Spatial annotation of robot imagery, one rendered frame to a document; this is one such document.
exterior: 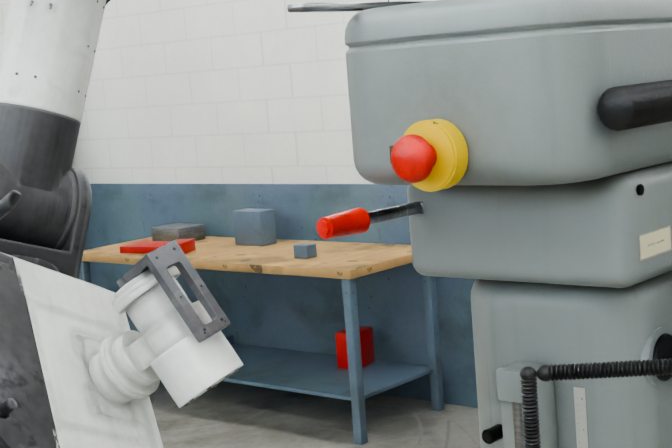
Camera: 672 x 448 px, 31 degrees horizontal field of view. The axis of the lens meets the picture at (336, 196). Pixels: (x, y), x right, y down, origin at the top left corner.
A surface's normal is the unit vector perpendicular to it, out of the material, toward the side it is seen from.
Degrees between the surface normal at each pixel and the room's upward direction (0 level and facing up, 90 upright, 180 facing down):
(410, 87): 90
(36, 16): 77
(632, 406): 90
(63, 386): 58
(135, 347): 90
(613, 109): 90
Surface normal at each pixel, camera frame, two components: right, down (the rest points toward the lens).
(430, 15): -0.61, -0.34
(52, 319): 0.76, -0.56
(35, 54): -0.10, -0.12
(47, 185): 0.58, 0.02
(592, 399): -0.40, 0.12
